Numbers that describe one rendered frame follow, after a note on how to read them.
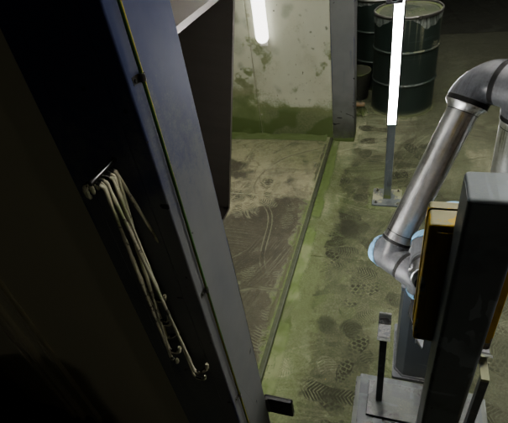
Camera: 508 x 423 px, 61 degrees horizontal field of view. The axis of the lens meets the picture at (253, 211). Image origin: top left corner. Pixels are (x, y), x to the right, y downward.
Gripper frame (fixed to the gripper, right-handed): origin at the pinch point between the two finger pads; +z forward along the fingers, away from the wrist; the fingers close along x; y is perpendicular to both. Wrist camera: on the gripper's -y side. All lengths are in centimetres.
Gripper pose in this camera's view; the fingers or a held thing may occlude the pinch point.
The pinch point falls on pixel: (431, 342)
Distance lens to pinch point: 105.9
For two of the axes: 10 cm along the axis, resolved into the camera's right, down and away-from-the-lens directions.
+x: -9.5, -0.7, 3.1
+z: -2.8, 6.2, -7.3
